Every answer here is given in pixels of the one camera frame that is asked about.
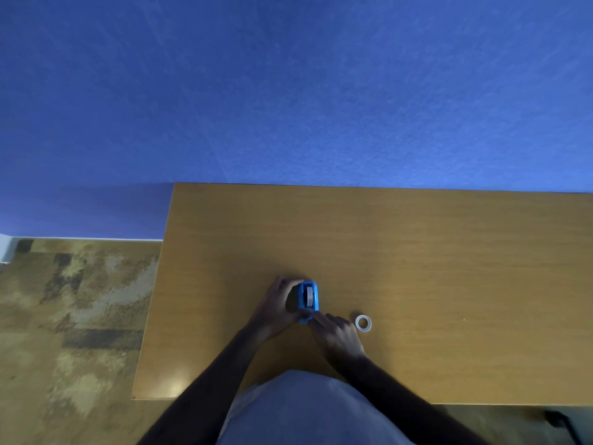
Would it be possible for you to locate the person's left forearm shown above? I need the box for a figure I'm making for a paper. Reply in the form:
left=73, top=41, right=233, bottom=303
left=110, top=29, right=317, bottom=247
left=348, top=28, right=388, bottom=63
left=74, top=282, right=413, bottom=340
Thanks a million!
left=137, top=325, right=266, bottom=445

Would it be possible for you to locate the black chair part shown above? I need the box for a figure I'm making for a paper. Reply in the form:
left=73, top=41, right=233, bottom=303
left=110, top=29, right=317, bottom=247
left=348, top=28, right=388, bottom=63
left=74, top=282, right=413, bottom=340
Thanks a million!
left=543, top=410, right=583, bottom=445

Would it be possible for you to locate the person's left hand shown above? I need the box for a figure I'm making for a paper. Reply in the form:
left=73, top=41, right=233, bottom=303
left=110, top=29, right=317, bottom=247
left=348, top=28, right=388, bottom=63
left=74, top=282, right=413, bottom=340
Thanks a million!
left=248, top=275, right=313, bottom=342

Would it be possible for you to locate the person's right forearm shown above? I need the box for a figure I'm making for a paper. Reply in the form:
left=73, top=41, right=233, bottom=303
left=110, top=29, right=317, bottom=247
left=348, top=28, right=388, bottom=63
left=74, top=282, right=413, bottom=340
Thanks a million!
left=338, top=355, right=491, bottom=445

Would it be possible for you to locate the blue tape dispenser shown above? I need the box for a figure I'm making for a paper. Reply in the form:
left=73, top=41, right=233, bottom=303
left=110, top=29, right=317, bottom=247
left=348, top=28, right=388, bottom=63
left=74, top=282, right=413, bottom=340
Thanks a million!
left=296, top=280, right=320, bottom=325

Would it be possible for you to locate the person's right hand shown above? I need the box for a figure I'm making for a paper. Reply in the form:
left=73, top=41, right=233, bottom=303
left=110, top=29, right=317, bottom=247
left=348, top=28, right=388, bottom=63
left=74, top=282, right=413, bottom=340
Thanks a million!
left=308, top=311, right=368, bottom=368

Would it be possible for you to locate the person's light grey shirt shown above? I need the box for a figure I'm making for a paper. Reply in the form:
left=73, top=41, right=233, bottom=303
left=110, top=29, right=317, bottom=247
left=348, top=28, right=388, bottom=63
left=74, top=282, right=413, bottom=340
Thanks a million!
left=216, top=369, right=416, bottom=445

